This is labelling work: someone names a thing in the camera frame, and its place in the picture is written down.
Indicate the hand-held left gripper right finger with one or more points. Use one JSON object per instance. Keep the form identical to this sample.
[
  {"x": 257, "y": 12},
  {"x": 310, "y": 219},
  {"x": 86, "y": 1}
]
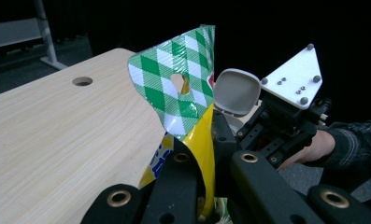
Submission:
[{"x": 258, "y": 186}]

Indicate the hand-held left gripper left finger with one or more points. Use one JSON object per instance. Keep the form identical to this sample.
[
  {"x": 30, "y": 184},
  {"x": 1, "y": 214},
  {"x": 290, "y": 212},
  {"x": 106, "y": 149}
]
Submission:
[{"x": 177, "y": 193}]

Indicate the yellow green checked snack bag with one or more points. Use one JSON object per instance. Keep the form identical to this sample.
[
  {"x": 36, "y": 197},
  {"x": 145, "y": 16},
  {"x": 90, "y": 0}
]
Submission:
[{"x": 161, "y": 62}]

